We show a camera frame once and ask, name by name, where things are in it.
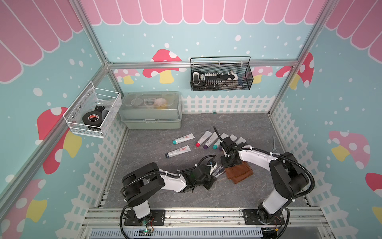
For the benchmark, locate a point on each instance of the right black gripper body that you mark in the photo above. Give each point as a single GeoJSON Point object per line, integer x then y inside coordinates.
{"type": "Point", "coordinates": [227, 162]}

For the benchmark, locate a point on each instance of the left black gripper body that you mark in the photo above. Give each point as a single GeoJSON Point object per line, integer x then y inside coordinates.
{"type": "Point", "coordinates": [206, 182]}

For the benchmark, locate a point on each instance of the brown microfiber cloth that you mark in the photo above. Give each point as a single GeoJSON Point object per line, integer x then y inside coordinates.
{"type": "Point", "coordinates": [239, 173]}

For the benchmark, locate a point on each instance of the silver foil toothpaste tube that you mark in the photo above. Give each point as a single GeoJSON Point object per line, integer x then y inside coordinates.
{"type": "Point", "coordinates": [219, 171]}

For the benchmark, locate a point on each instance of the dark cap toothpaste tube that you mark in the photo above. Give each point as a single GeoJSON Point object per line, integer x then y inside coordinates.
{"type": "Point", "coordinates": [178, 151]}
{"type": "Point", "coordinates": [240, 140]}

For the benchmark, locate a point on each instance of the teal cap toothpaste tube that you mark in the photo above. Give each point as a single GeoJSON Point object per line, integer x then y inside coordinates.
{"type": "Point", "coordinates": [217, 143]}
{"type": "Point", "coordinates": [183, 138]}

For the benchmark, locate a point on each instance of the purple cap toothpaste tube top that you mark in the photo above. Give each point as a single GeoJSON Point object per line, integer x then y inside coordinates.
{"type": "Point", "coordinates": [211, 140]}

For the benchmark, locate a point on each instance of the purple cap toothpaste tube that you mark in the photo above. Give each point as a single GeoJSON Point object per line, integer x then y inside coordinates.
{"type": "Point", "coordinates": [232, 137]}
{"type": "Point", "coordinates": [211, 140]}

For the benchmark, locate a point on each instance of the red cap toothpaste tube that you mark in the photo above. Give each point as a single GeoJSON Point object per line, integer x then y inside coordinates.
{"type": "Point", "coordinates": [205, 136]}

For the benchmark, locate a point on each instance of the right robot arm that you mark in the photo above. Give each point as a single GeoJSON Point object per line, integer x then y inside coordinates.
{"type": "Point", "coordinates": [290, 179]}

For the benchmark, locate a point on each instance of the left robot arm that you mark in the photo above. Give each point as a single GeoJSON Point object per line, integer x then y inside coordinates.
{"type": "Point", "coordinates": [140, 185]}

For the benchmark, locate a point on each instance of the silver wrench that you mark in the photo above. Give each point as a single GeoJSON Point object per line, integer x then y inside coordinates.
{"type": "Point", "coordinates": [274, 144]}

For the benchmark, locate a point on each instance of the black power strip in basket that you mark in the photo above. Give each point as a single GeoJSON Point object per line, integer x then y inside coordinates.
{"type": "Point", "coordinates": [205, 80]}

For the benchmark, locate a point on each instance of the green plastic storage box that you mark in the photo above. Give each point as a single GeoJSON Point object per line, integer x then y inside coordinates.
{"type": "Point", "coordinates": [152, 110]}

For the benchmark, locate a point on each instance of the black tape roll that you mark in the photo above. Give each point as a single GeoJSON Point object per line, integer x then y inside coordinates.
{"type": "Point", "coordinates": [93, 118]}

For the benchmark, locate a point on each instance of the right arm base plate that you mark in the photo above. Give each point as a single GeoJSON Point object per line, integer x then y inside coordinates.
{"type": "Point", "coordinates": [262, 217]}

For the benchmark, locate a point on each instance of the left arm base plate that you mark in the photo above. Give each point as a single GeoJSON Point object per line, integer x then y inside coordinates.
{"type": "Point", "coordinates": [154, 218]}

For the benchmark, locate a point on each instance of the black wire mesh basket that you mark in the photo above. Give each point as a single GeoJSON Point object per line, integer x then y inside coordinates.
{"type": "Point", "coordinates": [240, 65]}

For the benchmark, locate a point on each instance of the white wire basket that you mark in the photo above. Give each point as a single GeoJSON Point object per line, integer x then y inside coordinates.
{"type": "Point", "coordinates": [93, 99]}

